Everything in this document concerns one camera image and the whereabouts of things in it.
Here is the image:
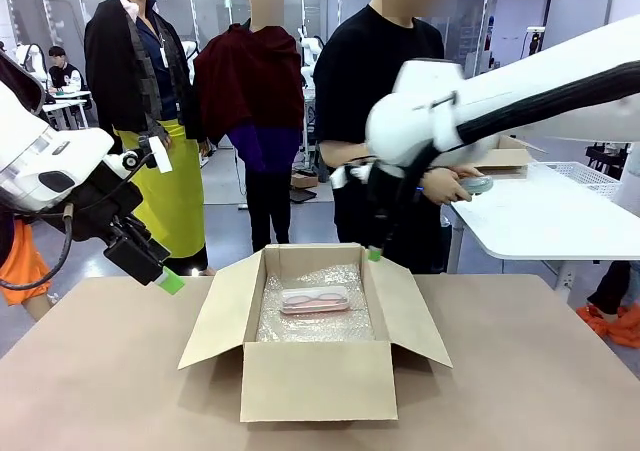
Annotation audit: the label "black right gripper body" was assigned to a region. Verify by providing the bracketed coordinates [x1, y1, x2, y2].
[365, 163, 403, 251]

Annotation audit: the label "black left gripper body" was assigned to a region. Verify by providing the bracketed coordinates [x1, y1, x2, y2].
[73, 162, 172, 288]

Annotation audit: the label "green glasses case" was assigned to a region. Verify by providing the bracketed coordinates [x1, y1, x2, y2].
[459, 175, 495, 196]

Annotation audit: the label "person's right forearm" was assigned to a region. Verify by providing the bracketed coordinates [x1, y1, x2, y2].
[318, 139, 377, 166]

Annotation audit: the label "glasses in pink case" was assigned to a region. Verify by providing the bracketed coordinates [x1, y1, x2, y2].
[283, 292, 346, 309]

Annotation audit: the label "pink glasses case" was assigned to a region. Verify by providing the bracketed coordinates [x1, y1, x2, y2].
[278, 286, 352, 315]

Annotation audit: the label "person's right hand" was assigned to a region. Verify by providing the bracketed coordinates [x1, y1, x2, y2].
[421, 164, 485, 207]

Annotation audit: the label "person in yellow top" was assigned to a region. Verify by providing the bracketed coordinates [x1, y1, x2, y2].
[83, 0, 212, 277]

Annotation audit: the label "clear bubble wrap sheet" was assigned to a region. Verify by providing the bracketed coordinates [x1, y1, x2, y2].
[255, 263, 376, 343]

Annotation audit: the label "small flat cardboard box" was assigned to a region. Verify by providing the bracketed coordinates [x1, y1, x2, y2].
[471, 134, 535, 180]

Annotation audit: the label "person in black t-shirt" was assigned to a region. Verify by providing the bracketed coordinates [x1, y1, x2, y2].
[312, 0, 455, 275]

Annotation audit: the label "open brown cardboard box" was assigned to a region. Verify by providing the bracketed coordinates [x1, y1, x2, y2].
[177, 243, 454, 424]

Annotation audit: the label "white side table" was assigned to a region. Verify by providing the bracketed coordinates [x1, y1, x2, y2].
[447, 159, 640, 302]

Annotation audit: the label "background work table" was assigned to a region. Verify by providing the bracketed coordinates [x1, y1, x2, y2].
[41, 89, 94, 130]

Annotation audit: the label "mannequin dark red hoodie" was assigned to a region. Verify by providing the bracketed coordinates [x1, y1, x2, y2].
[192, 0, 307, 255]

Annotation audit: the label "seated person in background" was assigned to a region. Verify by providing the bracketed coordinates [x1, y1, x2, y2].
[46, 45, 84, 95]

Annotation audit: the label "white plastic basket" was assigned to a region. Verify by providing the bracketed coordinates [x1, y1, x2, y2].
[543, 160, 624, 198]

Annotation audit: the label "person in dark trousers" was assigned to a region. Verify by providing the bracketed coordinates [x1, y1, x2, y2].
[586, 259, 640, 318]

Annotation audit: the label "orange cloth on floor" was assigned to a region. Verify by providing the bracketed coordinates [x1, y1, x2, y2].
[576, 302, 640, 350]

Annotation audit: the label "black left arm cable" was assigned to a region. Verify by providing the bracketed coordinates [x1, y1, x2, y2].
[0, 203, 77, 292]

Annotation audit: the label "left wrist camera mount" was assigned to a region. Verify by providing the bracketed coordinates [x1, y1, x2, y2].
[107, 134, 174, 177]

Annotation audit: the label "black ribbed cable sleeve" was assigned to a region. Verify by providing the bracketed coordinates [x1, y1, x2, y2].
[409, 60, 640, 173]

